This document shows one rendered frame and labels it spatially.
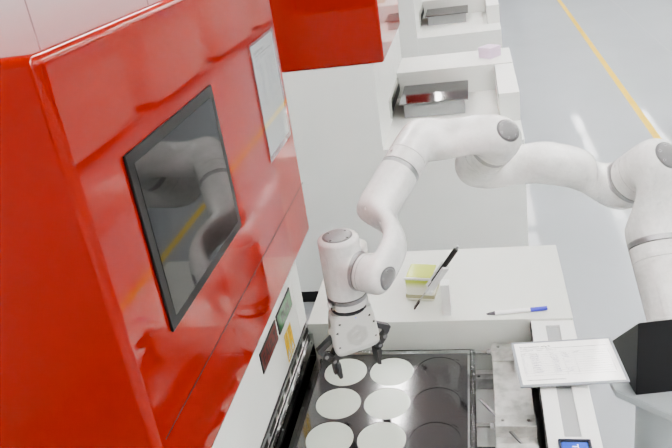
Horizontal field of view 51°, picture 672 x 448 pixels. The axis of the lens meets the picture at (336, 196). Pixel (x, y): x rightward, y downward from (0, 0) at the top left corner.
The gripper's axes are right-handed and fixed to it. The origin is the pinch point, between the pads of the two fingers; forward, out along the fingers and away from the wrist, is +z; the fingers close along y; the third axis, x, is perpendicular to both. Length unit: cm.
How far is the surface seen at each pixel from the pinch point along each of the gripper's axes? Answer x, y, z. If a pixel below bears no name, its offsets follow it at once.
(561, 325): -9.5, 45.9, 2.0
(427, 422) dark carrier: -15.3, 8.0, 8.0
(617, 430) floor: 38, 106, 98
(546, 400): -27.9, 28.0, 2.0
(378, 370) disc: 5.6, 6.5, 8.0
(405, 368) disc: 2.9, 12.1, 8.0
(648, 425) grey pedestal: -22, 60, 28
